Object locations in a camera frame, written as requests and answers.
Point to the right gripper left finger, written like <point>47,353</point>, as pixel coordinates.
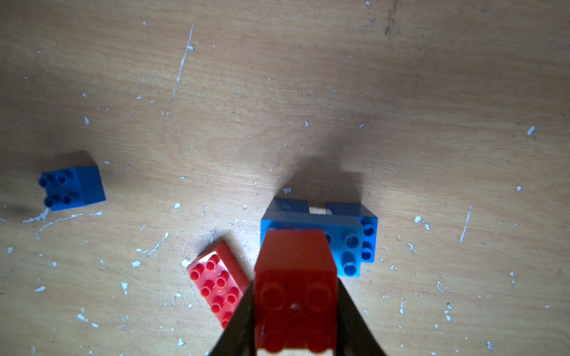
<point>238,338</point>

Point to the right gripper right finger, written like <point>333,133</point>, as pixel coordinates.
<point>353,335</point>

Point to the red 2x4 brick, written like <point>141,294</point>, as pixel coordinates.
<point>220,280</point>

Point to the red 2x2 brick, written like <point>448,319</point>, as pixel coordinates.
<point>295,292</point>

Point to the light blue 2x4 brick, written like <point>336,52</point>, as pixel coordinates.
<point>344,234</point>

